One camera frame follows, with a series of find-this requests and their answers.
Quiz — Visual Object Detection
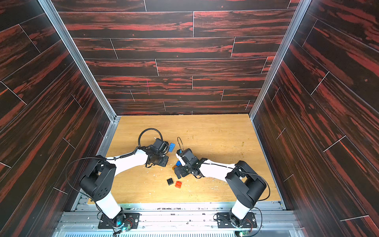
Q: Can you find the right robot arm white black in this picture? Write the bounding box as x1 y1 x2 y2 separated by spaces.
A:
174 149 268 226

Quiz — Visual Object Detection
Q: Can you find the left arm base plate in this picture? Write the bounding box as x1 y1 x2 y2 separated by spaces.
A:
98 212 140 231

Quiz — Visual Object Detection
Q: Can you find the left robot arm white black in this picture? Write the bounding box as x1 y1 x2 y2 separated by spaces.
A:
80 138 169 227

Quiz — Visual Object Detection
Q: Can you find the aluminium front rail frame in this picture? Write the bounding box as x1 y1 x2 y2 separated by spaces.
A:
53 202 306 237

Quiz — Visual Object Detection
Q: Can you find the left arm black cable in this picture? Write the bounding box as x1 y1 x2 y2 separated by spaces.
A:
65 128 163 214

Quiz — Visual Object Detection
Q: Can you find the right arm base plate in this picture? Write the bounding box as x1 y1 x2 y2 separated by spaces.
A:
213 212 258 229

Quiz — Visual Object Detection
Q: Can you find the red orange lego brick lower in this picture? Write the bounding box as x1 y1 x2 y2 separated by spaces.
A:
175 181 182 189

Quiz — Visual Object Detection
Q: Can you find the black lego brick lower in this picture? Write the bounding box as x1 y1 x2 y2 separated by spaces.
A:
167 178 174 186

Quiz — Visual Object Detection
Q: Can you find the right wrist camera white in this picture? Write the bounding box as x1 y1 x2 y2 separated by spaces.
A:
176 149 186 166

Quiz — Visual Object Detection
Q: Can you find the light blue long lego brick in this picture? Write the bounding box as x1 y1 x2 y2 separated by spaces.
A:
169 143 176 153

